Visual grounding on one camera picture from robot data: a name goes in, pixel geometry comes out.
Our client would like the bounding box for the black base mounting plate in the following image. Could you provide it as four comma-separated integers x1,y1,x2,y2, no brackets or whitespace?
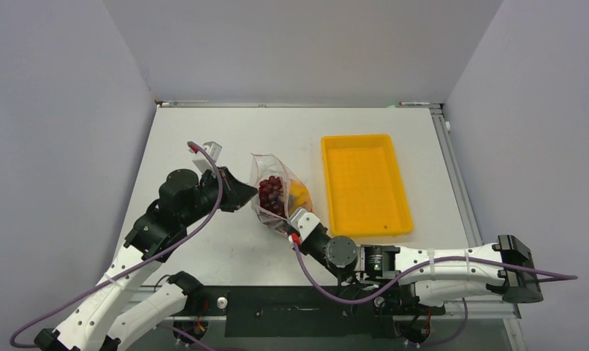
178,286,446,339

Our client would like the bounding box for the red grape bunch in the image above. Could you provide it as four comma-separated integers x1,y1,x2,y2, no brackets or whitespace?
259,175,286,218

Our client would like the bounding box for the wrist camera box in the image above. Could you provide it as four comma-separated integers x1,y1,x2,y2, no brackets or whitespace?
187,141,222,174
288,207,321,245

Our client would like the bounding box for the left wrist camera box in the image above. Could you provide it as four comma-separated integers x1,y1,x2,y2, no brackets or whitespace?
187,141,222,174

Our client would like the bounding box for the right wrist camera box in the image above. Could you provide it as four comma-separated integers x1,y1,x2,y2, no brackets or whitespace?
288,207,321,245

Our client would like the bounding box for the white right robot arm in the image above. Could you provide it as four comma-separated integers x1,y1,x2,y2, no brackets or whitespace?
289,225,543,313

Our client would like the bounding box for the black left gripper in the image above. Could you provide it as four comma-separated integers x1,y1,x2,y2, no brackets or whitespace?
180,166,257,227

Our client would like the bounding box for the aluminium frame rail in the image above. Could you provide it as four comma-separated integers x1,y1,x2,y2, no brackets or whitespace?
429,103,522,321
155,101,443,110

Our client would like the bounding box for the yellow plastic tray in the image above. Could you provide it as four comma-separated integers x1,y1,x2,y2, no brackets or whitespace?
321,134,414,238

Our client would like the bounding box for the clear zip top bag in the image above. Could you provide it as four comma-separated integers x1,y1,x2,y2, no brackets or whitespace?
251,154,313,234

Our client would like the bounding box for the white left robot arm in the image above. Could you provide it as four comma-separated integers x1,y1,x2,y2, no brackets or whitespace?
34,167,258,350

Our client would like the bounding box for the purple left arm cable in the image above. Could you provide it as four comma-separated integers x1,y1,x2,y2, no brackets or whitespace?
9,141,225,351

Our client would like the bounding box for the aluminium frame rail back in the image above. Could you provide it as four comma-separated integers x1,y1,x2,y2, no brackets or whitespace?
155,101,443,110

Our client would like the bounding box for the aluminium frame rail right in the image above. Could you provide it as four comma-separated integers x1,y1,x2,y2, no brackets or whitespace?
429,103,522,321

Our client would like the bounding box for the yellow bell pepper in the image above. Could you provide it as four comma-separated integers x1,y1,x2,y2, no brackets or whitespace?
288,180,313,214

